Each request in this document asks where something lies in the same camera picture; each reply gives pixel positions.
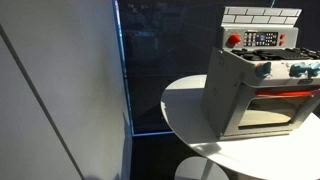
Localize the grey toy stove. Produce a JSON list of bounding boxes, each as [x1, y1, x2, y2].
[[200, 6, 320, 140]]

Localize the large red stove knob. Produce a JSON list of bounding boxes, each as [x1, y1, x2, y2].
[[226, 32, 242, 48]]

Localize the teal stove knob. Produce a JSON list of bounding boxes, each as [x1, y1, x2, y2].
[[255, 61, 272, 79], [306, 61, 320, 78], [289, 63, 308, 78]]

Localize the black stove keypad panel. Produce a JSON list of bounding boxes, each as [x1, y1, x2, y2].
[[243, 31, 279, 48]]

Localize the dark glass partition panel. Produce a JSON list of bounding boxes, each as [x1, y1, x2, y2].
[[116, 0, 320, 136]]

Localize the black burner grate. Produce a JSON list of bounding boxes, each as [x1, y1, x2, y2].
[[230, 47, 320, 62]]

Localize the white table pedestal base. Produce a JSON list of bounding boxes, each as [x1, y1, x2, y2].
[[174, 156, 231, 180]]

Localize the red oven door handle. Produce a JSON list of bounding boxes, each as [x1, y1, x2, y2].
[[254, 87, 320, 98]]

